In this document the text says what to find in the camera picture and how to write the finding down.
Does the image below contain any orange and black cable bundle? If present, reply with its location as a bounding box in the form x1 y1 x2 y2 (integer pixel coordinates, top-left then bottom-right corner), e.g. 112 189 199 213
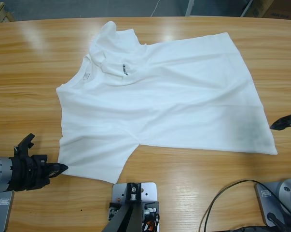
142 214 161 232

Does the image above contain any white table leg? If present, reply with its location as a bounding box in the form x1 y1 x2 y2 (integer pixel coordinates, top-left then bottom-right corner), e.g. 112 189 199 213
185 0 194 16

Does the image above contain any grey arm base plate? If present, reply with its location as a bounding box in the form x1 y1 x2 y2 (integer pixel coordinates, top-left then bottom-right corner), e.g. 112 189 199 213
0 190 15 232
254 178 291 228

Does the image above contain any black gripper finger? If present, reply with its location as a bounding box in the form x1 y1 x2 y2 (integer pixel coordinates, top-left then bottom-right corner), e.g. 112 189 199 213
270 113 291 131

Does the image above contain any black cable on table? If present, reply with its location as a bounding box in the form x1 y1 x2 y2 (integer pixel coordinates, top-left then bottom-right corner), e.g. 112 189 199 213
200 179 291 232

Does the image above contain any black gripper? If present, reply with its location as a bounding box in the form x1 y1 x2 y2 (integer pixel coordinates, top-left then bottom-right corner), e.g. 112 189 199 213
8 132 69 192

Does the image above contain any white floor cable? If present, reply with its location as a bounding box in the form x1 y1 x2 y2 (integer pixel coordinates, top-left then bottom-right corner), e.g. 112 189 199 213
151 0 161 17

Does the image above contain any white T-shirt with black logo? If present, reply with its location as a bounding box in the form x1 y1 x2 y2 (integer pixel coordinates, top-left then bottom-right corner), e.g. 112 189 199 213
55 21 278 185

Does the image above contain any slanted pale bar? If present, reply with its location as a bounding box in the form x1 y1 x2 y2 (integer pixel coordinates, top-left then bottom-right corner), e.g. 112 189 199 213
240 0 254 17

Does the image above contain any cardboard box with blue print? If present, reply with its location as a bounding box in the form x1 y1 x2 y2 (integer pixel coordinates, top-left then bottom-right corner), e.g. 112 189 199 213
245 0 291 19

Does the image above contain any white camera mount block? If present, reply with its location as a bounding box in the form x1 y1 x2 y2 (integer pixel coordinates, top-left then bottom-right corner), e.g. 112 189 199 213
108 182 160 232

